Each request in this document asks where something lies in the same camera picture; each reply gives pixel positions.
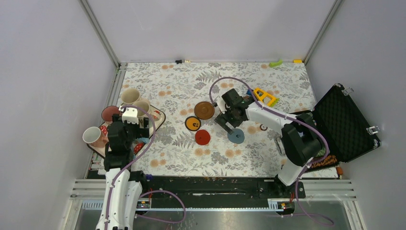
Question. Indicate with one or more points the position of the yellow black-rimmed coaster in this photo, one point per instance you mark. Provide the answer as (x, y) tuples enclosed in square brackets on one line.
[(192, 123)]

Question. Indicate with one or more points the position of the cream mug far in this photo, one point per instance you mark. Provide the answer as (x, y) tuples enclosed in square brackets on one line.
[(131, 95)]

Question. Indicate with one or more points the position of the blue-grey round coaster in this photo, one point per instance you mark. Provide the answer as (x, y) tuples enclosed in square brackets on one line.
[(237, 136)]

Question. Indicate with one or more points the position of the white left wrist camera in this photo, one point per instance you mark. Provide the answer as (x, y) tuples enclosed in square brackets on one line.
[(129, 115)]

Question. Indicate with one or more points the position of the small ring poker chip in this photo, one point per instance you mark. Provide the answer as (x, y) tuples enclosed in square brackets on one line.
[(262, 127)]

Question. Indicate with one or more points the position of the black poker chip case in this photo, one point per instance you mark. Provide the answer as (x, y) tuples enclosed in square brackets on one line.
[(339, 120)]

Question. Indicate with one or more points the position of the pink mug white inside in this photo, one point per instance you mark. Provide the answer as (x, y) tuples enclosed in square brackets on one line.
[(94, 137)]

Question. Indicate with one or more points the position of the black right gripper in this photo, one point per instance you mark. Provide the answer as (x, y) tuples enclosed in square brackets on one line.
[(222, 119)]

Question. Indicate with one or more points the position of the blue mug yellow inside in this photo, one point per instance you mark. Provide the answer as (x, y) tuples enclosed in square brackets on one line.
[(142, 140)]

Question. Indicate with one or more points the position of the green plastic block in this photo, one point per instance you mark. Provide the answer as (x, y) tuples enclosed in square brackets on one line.
[(275, 64)]

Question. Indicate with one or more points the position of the yellow toy shape sorter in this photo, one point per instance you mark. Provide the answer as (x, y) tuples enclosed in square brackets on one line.
[(263, 97)]

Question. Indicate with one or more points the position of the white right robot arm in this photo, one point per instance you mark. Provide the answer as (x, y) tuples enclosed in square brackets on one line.
[(300, 138)]

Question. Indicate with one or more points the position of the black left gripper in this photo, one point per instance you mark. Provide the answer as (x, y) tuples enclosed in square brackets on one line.
[(141, 132)]

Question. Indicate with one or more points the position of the pink mug dark rim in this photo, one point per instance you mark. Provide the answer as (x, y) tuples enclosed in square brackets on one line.
[(108, 112)]

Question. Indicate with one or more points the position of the floral tablecloth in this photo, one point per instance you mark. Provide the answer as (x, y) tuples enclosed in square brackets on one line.
[(175, 89)]

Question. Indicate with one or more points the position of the brown wooden coaster top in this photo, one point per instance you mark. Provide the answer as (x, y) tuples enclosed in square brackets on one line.
[(204, 110)]

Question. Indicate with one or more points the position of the cream mug with handle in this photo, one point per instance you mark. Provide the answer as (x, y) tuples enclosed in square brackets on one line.
[(145, 106)]

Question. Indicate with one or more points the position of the red round coaster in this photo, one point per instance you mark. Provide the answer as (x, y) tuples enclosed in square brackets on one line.
[(202, 137)]

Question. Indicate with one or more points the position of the white mushroom pattern tray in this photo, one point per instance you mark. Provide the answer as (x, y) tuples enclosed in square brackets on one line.
[(158, 116)]

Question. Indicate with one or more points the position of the yellow plastic block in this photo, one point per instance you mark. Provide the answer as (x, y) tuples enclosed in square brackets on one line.
[(297, 61)]

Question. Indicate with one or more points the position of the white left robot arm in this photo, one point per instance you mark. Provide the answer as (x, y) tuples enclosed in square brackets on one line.
[(121, 193)]

